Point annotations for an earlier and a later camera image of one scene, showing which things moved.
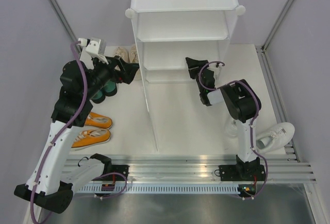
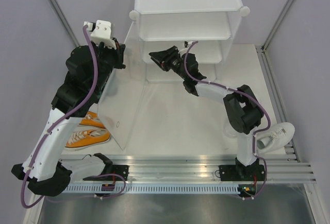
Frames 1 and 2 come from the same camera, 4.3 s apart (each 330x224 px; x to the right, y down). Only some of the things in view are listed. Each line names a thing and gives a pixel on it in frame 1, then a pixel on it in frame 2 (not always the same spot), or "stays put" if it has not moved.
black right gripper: [192, 65] -> [163, 57]
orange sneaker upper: [98, 120] stays put
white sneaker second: [275, 139] stays put
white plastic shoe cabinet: [176, 18] stays put
